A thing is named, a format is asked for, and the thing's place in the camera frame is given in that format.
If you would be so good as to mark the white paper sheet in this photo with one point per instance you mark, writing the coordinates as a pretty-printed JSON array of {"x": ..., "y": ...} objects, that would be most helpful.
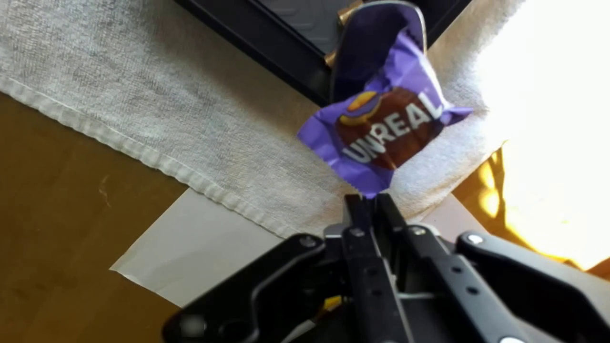
[{"x": 190, "y": 253}]

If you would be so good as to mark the white towel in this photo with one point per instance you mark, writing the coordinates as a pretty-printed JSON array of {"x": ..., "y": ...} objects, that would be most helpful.
[{"x": 158, "y": 82}]

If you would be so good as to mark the black plastic tray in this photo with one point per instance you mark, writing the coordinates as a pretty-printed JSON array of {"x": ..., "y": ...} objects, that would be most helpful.
[{"x": 278, "y": 38}]

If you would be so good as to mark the gold black battery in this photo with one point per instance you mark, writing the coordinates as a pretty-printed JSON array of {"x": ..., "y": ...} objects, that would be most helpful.
[
  {"x": 349, "y": 11},
  {"x": 329, "y": 59}
]

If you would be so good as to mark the purple candy packet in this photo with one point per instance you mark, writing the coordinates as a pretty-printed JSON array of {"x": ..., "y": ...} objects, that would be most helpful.
[{"x": 387, "y": 126}]

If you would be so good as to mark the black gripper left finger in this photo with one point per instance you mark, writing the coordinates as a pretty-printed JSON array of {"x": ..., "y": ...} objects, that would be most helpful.
[{"x": 286, "y": 292}]

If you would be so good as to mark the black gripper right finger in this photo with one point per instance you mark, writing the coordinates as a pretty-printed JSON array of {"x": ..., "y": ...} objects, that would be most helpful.
[{"x": 495, "y": 297}]

